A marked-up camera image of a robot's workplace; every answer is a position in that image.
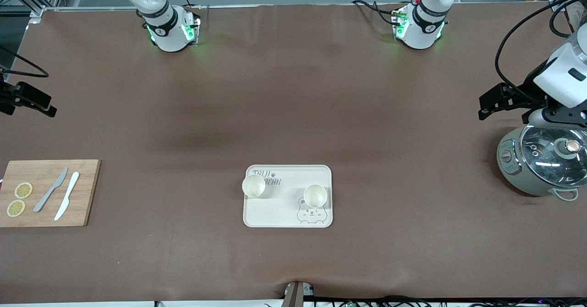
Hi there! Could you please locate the white IKEA cup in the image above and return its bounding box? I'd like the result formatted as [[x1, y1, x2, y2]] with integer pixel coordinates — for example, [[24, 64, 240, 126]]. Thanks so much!
[[303, 184, 328, 209], [242, 174, 267, 199]]

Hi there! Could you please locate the glass pot lid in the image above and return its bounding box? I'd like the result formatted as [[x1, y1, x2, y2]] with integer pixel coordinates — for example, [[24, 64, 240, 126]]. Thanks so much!
[[521, 125, 587, 182]]

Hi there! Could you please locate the bamboo cutting board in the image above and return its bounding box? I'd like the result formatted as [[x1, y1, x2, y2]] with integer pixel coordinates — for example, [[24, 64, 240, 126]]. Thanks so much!
[[0, 159, 101, 228]]

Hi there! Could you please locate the grey electric cooking pot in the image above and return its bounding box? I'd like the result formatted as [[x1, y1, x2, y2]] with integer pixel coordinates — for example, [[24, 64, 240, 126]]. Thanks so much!
[[497, 124, 587, 202]]

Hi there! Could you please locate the grey plastic knife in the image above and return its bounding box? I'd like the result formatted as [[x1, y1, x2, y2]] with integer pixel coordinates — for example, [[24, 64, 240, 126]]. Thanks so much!
[[33, 167, 69, 214]]

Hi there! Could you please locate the white plastic knife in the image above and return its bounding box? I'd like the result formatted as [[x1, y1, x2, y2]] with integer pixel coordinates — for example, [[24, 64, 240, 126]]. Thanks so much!
[[54, 172, 80, 221]]

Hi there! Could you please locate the brown table mat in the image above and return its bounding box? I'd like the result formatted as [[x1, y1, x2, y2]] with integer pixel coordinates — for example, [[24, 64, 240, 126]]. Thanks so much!
[[0, 2, 587, 304]]

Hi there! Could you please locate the cream bear print tray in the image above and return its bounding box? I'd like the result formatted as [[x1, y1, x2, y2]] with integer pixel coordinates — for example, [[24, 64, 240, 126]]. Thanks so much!
[[243, 164, 333, 228]]

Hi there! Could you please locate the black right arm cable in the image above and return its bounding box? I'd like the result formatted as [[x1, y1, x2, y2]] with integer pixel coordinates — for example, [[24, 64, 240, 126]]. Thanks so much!
[[0, 46, 50, 78]]

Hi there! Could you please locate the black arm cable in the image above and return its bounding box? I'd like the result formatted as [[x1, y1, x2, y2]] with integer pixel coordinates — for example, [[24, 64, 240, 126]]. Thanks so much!
[[0, 46, 50, 78], [495, 0, 587, 108]]

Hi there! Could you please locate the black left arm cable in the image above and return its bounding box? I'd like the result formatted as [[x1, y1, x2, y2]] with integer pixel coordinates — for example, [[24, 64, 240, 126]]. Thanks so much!
[[495, 0, 587, 108]]

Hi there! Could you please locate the camera stand post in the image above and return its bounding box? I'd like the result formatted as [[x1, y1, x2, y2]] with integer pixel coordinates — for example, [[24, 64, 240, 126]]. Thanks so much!
[[282, 280, 315, 307]]

